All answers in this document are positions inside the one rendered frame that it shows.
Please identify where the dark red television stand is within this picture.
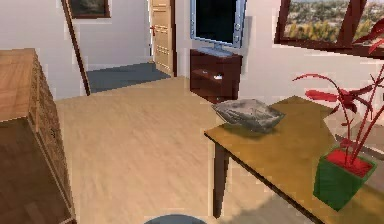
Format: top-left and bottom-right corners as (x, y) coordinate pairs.
(189, 48), (244, 104)

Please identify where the wooden chest of drawers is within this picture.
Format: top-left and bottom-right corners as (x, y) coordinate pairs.
(0, 48), (78, 224)

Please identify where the dark red framed window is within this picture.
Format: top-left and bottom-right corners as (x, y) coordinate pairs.
(274, 0), (384, 60)

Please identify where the light wooden room door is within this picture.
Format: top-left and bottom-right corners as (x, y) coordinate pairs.
(149, 0), (178, 78)

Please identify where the silver framed television set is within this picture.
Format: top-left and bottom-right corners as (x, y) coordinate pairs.
(189, 0), (248, 57)

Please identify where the red plant in green pot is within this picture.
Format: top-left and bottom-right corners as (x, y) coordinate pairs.
(292, 17), (384, 212)

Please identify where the wooden table with dark legs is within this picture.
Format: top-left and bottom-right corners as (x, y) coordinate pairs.
(203, 95), (384, 224)

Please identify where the grey square bowl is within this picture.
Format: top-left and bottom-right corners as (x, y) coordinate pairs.
(211, 98), (286, 134)

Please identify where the dark framed wall picture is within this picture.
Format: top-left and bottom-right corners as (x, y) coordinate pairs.
(67, 0), (111, 20)

